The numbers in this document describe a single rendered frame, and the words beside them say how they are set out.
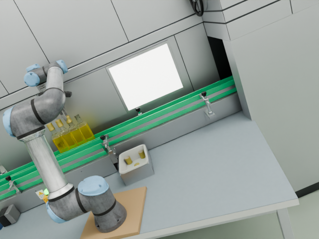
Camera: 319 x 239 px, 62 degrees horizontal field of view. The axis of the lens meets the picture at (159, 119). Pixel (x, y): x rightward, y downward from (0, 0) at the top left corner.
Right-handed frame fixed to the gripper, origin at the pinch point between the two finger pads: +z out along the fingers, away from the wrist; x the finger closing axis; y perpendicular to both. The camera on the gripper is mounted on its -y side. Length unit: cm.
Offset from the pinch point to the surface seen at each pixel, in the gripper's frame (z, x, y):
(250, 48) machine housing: -1, 24, -110
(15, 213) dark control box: 36, 19, 50
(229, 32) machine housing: -13, 23, -102
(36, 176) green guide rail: 21.7, 13.7, 29.3
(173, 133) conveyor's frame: 35, 7, -57
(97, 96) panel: -2.1, -11.6, -20.4
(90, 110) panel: 5.2, -11.7, -12.0
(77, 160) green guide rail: 22.9, 13.6, 3.1
